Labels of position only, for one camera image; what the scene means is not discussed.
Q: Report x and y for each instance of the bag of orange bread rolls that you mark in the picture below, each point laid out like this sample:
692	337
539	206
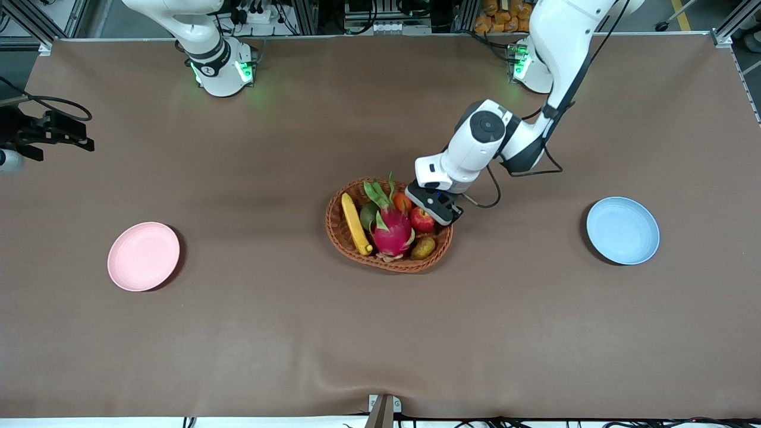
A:
499	18

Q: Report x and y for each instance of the red apple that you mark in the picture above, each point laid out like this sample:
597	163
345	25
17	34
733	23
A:
421	222

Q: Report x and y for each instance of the orange carrot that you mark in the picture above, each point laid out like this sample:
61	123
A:
402	203

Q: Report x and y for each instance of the brown table cover cloth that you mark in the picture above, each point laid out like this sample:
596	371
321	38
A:
380	333

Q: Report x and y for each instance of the pink plate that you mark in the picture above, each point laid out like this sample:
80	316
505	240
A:
143	256

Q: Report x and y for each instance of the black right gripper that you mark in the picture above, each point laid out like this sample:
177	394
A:
16	132

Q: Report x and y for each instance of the pink dragon fruit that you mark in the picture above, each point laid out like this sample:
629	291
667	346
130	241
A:
392	235

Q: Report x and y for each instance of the blue plate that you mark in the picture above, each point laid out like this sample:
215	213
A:
622	230

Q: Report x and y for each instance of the white power strip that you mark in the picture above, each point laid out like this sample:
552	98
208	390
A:
252	12

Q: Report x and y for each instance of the brown wicker basket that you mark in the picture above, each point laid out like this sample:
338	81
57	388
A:
437	246

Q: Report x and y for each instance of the yellow banana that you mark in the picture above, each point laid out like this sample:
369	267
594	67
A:
355	224

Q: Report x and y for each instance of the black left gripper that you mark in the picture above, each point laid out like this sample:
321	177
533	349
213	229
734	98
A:
457	213

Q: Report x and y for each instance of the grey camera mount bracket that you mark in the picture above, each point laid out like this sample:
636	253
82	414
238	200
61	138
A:
384	411

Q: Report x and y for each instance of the green avocado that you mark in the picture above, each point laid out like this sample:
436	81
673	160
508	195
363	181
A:
367	217

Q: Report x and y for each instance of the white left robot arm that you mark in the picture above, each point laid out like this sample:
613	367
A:
565	35

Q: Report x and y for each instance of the brown kiwi fruit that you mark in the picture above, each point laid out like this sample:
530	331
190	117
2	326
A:
423	248

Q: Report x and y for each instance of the aluminium frame post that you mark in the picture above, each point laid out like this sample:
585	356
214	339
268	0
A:
731	27
35	24

